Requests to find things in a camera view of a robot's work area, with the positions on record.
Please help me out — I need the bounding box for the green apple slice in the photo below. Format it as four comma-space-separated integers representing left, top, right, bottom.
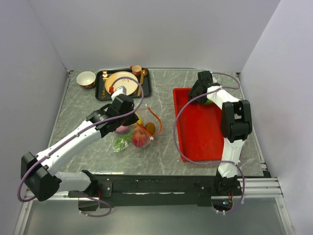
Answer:
205, 99, 213, 105

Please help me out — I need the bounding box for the pink red peach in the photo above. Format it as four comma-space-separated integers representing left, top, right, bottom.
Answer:
115, 125, 129, 134

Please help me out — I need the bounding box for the clear zip bag orange zipper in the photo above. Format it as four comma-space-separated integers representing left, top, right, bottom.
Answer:
112, 106, 163, 152

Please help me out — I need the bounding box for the yellow brown mango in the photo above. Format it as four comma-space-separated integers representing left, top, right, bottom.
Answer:
145, 122, 156, 136

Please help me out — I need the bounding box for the green grape bunch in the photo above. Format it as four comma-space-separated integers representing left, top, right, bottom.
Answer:
113, 133, 133, 152

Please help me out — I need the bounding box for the red apple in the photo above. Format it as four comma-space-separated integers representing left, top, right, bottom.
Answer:
132, 129, 149, 148

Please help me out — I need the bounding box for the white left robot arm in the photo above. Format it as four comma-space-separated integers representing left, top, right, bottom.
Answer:
21, 94, 138, 201

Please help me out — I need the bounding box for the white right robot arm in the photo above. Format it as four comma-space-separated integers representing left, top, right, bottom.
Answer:
188, 70, 252, 195

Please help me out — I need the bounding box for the orange cream plate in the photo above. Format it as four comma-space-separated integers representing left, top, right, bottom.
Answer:
105, 71, 138, 95

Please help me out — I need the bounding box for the black serving tray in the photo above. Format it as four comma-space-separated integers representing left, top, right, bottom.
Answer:
95, 69, 152, 101

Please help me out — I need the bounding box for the gold fork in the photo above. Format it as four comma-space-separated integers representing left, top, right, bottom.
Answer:
101, 71, 108, 99

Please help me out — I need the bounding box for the gold spoon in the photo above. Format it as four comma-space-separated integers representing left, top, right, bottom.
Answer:
137, 69, 148, 96

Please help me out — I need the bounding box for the small orange cup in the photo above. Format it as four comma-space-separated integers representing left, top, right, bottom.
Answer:
130, 65, 142, 76

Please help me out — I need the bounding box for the white orange bowl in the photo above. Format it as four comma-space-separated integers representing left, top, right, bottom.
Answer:
76, 71, 96, 90

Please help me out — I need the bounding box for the red plastic tray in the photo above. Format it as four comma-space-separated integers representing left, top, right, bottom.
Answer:
173, 88, 224, 162

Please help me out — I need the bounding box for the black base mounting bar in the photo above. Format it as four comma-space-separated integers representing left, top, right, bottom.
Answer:
68, 175, 245, 208

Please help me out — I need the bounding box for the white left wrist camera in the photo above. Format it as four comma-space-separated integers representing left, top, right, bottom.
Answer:
111, 86, 127, 101

